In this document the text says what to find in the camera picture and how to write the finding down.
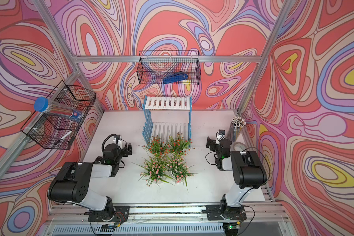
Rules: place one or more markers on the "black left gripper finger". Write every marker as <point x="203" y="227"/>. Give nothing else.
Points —
<point x="128" y="149"/>
<point x="121" y="144"/>

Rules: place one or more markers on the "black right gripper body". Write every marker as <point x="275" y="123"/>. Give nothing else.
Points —
<point x="218" y="153"/>

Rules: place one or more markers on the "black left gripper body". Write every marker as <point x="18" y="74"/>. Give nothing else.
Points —
<point x="120" y="154"/>

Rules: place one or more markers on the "red flower potted plant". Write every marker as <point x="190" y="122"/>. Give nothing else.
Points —
<point x="178" y="145"/>
<point x="157" y="147"/>

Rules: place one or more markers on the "pink flower potted plant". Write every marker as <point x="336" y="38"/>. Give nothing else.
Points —
<point x="155" y="171"/>
<point x="178" y="168"/>

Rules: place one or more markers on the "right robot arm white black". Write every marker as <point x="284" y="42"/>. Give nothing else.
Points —
<point x="248" y="173"/>

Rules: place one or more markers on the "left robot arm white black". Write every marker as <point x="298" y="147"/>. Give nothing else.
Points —
<point x="71" y="184"/>

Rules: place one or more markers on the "blue white wooden rack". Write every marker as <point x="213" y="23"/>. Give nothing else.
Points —
<point x="166" y="117"/>

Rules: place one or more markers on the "clear tape roll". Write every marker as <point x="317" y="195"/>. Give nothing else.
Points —
<point x="238" y="146"/>

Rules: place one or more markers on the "clear cup of pencils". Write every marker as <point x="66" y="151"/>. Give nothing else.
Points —
<point x="236" y="126"/>

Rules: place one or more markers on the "white marker pen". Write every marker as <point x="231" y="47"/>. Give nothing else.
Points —
<point x="62" y="138"/>

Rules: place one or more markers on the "blue stapler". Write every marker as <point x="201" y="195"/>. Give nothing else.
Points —
<point x="176" y="77"/>

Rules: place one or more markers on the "blue capped pencil tube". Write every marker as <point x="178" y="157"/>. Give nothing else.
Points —
<point x="44" y="105"/>

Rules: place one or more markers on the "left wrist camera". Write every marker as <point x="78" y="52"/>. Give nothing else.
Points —
<point x="116" y="137"/>

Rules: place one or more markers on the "black wire basket left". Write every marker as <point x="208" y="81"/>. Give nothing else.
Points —
<point x="45" y="129"/>

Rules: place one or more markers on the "black wire basket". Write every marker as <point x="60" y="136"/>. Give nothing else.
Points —
<point x="154" y="65"/>
<point x="45" y="129"/>

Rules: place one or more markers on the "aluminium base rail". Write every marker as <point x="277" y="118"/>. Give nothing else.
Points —
<point x="263" y="219"/>

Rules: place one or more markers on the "black wire basket back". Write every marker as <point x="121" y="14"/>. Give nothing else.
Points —
<point x="154" y="65"/>

